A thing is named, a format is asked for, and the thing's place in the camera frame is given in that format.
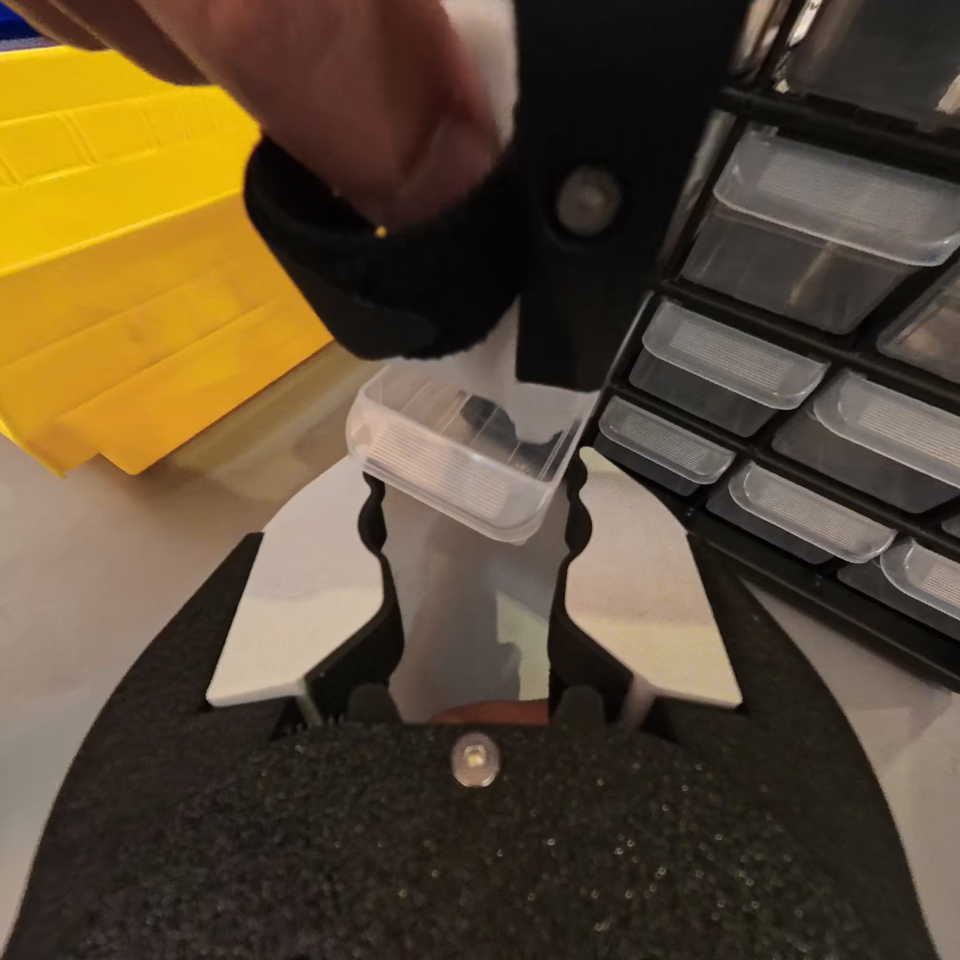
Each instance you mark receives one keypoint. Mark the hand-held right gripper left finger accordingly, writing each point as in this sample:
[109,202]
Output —
[300,615]

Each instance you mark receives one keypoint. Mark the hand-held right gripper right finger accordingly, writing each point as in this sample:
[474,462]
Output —
[645,615]

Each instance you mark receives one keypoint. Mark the clear plastic drawer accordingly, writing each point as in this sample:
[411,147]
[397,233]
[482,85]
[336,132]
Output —
[450,465]

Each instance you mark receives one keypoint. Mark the black drawer cabinet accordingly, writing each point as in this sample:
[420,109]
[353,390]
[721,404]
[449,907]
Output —
[840,127]

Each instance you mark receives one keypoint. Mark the yellow plastic bin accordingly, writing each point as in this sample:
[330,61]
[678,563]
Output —
[135,262]

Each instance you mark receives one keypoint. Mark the person's left hand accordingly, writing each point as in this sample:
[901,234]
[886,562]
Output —
[337,90]

